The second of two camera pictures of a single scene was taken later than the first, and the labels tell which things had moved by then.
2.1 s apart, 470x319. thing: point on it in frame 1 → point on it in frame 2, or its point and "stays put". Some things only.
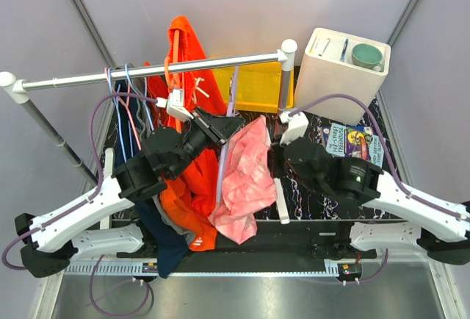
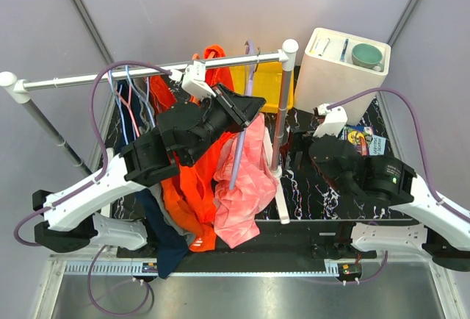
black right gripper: x=274 y=156 → x=299 y=141
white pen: x=324 y=48 stays put
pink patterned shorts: x=248 y=181 stays put
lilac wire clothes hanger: x=225 y=152 → x=250 y=46
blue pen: x=344 y=50 stays put
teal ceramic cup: x=367 y=56 stays put
